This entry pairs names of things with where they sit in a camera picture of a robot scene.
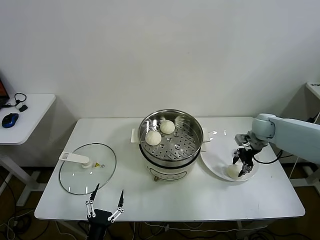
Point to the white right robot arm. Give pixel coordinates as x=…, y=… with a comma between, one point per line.
x=295, y=135

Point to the white electric cooking pot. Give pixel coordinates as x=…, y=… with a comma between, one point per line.
x=165, y=172

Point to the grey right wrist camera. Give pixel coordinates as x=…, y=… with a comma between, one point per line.
x=242, y=138

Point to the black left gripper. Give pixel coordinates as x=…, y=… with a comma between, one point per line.
x=98, y=225

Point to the laptop with red screen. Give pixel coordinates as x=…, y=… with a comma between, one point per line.
x=2, y=100

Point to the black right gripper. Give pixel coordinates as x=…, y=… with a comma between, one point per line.
x=247, y=156

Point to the steel perforated steamer basket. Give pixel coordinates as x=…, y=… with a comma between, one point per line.
x=186, y=153

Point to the small white side table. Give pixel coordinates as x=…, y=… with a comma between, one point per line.
x=32, y=120

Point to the small black device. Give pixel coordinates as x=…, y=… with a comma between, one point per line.
x=23, y=108

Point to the large white table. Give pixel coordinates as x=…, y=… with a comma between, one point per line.
x=175, y=202

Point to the white round plate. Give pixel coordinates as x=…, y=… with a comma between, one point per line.
x=215, y=162

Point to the white steamed baozi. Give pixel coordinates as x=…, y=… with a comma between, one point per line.
x=153, y=138
x=167, y=127
x=232, y=171

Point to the blue computer mouse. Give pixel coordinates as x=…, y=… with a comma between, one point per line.
x=10, y=120

